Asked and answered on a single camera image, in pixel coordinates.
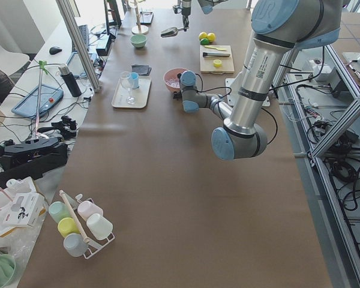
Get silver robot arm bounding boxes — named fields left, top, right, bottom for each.
left=179, top=1, right=343, bottom=160
left=173, top=0, right=226, bottom=31

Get white cup rack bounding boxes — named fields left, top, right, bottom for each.
left=75, top=208, right=116, bottom=260

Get aluminium frame post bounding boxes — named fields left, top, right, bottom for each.
left=56, top=0, right=101, bottom=93

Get clear plastic ice cubes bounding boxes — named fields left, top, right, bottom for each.
left=164, top=74, right=180, bottom=89

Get grey-blue cup in rack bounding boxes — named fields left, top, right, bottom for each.
left=63, top=233, right=88, bottom=257

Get yellow plastic knife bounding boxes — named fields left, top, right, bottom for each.
left=204, top=45, right=227, bottom=51

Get white cardboard box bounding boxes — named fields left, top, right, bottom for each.
left=3, top=193, right=44, bottom=227

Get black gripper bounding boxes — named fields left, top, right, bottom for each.
left=172, top=5, right=191, bottom=31
left=173, top=92, right=182, bottom=99

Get beige plastic tray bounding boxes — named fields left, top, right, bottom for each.
left=111, top=76, right=151, bottom=109

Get green cup in rack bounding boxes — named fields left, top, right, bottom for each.
left=48, top=201, right=71, bottom=224

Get black keyboard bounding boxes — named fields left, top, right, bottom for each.
left=78, top=25, right=89, bottom=50

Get yellow lemon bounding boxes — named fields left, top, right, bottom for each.
left=199, top=31, right=208, bottom=40

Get pink bowl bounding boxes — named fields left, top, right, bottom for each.
left=163, top=68, right=187, bottom=92

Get yellow citrus squeezer cap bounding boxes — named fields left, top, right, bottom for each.
left=213, top=59, right=222, bottom=67

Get light blue cup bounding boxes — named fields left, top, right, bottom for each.
left=131, top=72, right=139, bottom=89

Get pink cup in rack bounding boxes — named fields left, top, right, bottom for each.
left=77, top=200, right=103, bottom=221

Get black bag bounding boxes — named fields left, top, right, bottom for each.
left=0, top=137, right=68, bottom=188

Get dark grey folded cloth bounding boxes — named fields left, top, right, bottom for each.
left=131, top=65, right=152, bottom=76

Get wooden cutting board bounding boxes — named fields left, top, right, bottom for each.
left=200, top=45, right=235, bottom=74

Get black computer mouse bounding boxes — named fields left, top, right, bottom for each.
left=49, top=46, right=62, bottom=55

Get mint green bowl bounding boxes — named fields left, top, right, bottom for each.
left=130, top=34, right=147, bottom=48

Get wooden rack handle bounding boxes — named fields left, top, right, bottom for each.
left=59, top=190, right=90, bottom=244

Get black thermos bottle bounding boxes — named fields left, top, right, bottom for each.
left=58, top=64, right=82, bottom=97

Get white cup in rack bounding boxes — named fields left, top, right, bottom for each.
left=86, top=213, right=113, bottom=240

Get blue teach pendant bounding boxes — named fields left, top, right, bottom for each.
left=11, top=84, right=64, bottom=119

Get metal ice scoop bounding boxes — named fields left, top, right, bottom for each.
left=160, top=27, right=188, bottom=38

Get clear wine glass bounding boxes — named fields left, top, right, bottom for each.
left=120, top=71, right=135, bottom=105

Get yellow cup in rack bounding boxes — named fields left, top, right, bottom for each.
left=58, top=217, right=80, bottom=238

